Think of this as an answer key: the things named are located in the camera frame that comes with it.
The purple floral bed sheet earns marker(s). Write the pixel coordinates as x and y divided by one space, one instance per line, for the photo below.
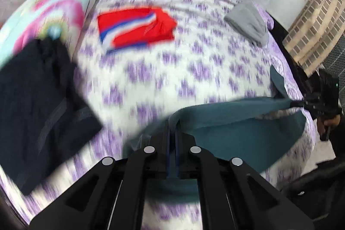
206 62

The floral pink teal pillow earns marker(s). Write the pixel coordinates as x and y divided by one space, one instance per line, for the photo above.
38 19

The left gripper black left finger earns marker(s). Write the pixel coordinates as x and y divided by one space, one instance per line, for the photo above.
111 194

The dark navy folded pants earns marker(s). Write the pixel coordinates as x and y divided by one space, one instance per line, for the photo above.
44 121

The beige grey checked curtain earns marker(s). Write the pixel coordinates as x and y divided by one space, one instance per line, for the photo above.
315 32

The grey folded pants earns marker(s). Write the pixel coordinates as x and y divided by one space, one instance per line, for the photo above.
246 20

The red blue white folded garment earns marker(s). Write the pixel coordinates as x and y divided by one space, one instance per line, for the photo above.
134 27

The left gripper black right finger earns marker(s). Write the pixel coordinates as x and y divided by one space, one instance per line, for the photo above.
232 194

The right hand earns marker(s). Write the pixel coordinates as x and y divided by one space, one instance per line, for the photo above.
322 123

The dark teal pants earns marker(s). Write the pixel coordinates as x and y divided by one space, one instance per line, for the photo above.
241 128

